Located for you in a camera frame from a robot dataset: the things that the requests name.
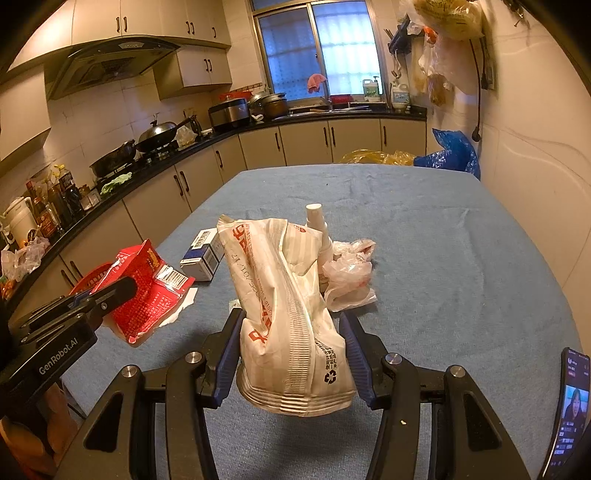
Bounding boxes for crumpled clear plastic bag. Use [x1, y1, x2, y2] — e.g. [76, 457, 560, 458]
[0, 237, 50, 283]

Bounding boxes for blue white medicine box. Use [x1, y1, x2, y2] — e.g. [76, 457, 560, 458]
[179, 227, 225, 283]

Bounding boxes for red plastic basket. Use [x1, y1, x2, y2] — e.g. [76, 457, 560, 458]
[68, 264, 122, 297]

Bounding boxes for yellow plastic bag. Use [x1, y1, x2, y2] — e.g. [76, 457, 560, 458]
[338, 148, 417, 166]

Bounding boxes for red snack bag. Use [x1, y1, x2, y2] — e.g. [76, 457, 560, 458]
[102, 239, 198, 345]

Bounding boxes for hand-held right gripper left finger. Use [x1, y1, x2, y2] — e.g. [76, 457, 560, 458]
[55, 308, 246, 480]

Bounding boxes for silver rice cooker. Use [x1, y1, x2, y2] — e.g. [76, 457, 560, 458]
[207, 97, 251, 131]

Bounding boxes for white striped pouch bag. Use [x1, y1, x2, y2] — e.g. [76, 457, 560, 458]
[216, 213, 359, 417]

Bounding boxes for kitchen window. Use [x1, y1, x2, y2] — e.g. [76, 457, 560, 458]
[252, 0, 385, 100]

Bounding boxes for knotted clear plastic bag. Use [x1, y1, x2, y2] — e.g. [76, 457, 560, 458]
[322, 237, 378, 313]

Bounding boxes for beige kitchen cabinets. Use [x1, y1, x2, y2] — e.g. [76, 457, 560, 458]
[0, 0, 234, 158]
[9, 117, 428, 319]

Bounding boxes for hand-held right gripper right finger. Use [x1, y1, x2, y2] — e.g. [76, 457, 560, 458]
[338, 311, 536, 480]

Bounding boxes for white plastic jug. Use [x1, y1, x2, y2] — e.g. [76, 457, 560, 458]
[390, 80, 411, 112]

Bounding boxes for white spray bottle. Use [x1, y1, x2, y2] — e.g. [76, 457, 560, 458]
[304, 203, 334, 285]

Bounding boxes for green cloth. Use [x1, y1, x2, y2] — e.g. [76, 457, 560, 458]
[100, 172, 134, 195]

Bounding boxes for beige lower kitchen cabinets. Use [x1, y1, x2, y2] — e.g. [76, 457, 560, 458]
[9, 117, 428, 319]

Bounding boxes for stacked metal pots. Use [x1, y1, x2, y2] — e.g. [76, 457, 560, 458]
[247, 91, 289, 119]

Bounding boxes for blue plastic bag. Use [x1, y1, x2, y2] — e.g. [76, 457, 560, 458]
[412, 128, 482, 182]

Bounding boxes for black power cable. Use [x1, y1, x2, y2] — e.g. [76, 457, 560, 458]
[470, 37, 491, 142]

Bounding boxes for group of sauce bottles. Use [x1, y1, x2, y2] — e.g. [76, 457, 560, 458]
[24, 165, 94, 237]

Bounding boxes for white plastic bag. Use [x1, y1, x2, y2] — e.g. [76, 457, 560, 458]
[174, 124, 200, 149]

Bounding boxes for person's left forearm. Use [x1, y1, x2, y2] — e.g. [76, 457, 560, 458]
[0, 413, 61, 479]

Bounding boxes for black wok with lid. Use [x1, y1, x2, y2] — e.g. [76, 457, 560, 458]
[135, 117, 193, 154]

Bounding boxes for blue utensil rack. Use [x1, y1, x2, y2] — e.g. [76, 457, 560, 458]
[387, 15, 413, 52]

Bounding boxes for person's left hand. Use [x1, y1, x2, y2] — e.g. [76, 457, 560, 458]
[44, 381, 80, 446]

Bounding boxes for hanging plastic bags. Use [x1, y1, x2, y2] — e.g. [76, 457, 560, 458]
[412, 0, 484, 108]

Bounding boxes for range hood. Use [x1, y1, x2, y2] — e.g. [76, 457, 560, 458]
[45, 38, 182, 101]

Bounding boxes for black kitchen countertop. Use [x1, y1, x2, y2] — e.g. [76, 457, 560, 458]
[0, 105, 428, 305]

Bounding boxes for green label detergent bottle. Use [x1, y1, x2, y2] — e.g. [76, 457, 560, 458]
[361, 75, 382, 103]

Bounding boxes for blue tablecloth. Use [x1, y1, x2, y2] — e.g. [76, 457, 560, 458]
[60, 164, 578, 480]

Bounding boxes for black smartphone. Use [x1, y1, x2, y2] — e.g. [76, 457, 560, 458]
[539, 346, 591, 480]

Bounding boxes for beige upper kitchen cabinets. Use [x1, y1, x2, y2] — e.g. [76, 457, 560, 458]
[0, 0, 234, 158]

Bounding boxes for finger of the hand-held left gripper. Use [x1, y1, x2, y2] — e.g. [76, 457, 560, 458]
[18, 277, 139, 344]
[11, 294, 96, 330]

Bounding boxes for black frying pan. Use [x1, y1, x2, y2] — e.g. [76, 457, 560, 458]
[89, 140, 138, 179]

